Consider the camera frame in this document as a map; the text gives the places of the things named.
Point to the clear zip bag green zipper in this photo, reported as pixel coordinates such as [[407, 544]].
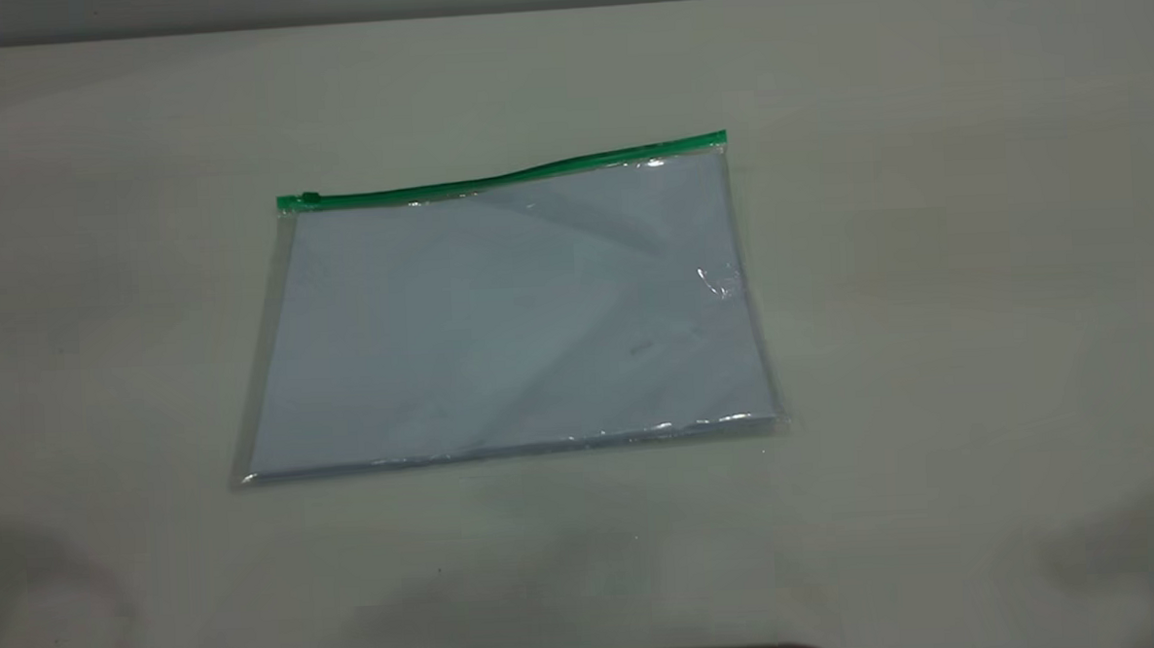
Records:
[[499, 318]]

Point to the green zipper slider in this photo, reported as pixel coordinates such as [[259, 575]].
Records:
[[309, 197]]

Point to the clear plastic bag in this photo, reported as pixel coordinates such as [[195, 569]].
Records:
[[461, 348]]

